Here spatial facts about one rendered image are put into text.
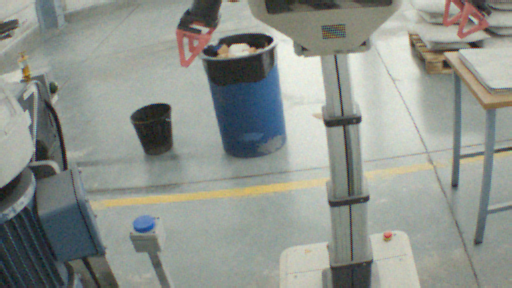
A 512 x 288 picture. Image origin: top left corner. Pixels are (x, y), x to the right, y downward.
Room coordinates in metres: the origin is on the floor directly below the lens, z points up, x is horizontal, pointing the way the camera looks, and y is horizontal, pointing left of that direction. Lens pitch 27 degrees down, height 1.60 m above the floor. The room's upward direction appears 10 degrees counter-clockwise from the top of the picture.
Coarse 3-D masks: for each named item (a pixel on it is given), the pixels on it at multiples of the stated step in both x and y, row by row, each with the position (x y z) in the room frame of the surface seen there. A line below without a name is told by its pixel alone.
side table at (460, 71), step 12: (456, 60) 2.13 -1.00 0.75; (456, 72) 2.04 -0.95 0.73; (468, 72) 1.97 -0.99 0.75; (456, 84) 2.19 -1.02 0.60; (468, 84) 1.86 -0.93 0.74; (480, 84) 1.82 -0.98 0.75; (456, 96) 2.19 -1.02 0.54; (480, 96) 1.71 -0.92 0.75; (492, 96) 1.69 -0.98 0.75; (504, 96) 1.68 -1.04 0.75; (456, 108) 2.19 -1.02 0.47; (492, 108) 1.65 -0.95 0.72; (456, 120) 2.19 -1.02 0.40; (492, 120) 1.67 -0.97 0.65; (456, 132) 2.19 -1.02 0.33; (492, 132) 1.67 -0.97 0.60; (456, 144) 2.19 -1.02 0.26; (492, 144) 1.67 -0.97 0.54; (456, 156) 2.19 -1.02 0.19; (468, 156) 2.18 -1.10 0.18; (492, 156) 1.67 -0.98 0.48; (456, 168) 2.19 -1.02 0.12; (492, 168) 1.67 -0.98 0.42; (456, 180) 2.19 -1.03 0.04; (480, 204) 1.69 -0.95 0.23; (504, 204) 1.67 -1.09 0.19; (480, 216) 1.67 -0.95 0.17; (480, 228) 1.67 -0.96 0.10; (480, 240) 1.67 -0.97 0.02
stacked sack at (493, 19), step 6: (492, 12) 3.78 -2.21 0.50; (498, 12) 3.77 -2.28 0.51; (504, 12) 3.74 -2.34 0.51; (510, 12) 3.74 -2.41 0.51; (486, 18) 3.70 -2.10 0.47; (492, 18) 3.68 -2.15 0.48; (498, 18) 3.67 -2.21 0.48; (504, 18) 3.65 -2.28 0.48; (510, 18) 3.65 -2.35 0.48; (492, 24) 3.64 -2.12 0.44; (498, 24) 3.64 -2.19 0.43; (504, 24) 3.63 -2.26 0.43; (510, 24) 3.63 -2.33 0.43
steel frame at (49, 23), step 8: (40, 0) 9.02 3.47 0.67; (48, 0) 9.00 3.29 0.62; (56, 0) 8.93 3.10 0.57; (40, 8) 9.00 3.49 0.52; (48, 8) 9.00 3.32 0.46; (56, 8) 8.87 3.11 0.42; (40, 16) 8.93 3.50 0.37; (48, 16) 9.00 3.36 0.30; (56, 16) 8.86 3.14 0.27; (40, 24) 8.88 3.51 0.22; (48, 24) 9.01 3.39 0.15; (56, 24) 8.99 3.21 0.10; (64, 24) 9.02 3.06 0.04; (40, 32) 8.82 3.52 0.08; (48, 32) 8.76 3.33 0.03
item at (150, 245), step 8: (160, 224) 1.14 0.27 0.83; (136, 232) 1.11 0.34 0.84; (152, 232) 1.10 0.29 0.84; (160, 232) 1.13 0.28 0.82; (136, 240) 1.10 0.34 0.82; (144, 240) 1.09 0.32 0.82; (152, 240) 1.09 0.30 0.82; (160, 240) 1.11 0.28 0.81; (136, 248) 1.10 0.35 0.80; (144, 248) 1.10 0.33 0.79; (152, 248) 1.09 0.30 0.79; (160, 248) 1.09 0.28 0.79
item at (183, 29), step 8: (184, 24) 0.97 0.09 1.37; (192, 24) 0.97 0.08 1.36; (176, 32) 0.95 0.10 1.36; (184, 32) 0.94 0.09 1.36; (192, 32) 0.94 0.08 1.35; (200, 32) 0.94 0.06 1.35; (200, 40) 0.94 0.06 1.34; (208, 40) 0.94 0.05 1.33; (200, 48) 0.95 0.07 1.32; (184, 56) 0.96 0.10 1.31; (192, 56) 0.96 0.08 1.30; (184, 64) 0.96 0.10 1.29
